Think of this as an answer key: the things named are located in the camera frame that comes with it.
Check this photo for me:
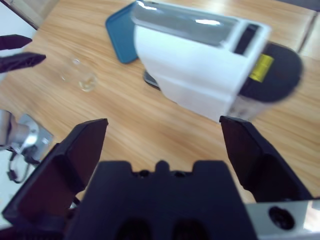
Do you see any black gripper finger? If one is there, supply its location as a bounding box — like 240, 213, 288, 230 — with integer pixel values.
219, 115, 314, 204
1, 118, 109, 227
0, 51, 47, 74
0, 34, 33, 51

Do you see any clear water tank black lid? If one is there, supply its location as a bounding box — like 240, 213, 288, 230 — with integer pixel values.
231, 42, 305, 121

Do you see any clear drinking glass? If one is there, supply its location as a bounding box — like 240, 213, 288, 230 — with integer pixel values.
59, 58, 98, 94

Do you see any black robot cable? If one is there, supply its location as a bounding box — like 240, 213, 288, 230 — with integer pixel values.
6, 146, 42, 185

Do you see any teal plastic tray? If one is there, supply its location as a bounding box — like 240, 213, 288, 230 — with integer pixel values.
104, 1, 141, 65

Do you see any white capsule coffee machine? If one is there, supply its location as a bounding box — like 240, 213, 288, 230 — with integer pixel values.
132, 0, 273, 124

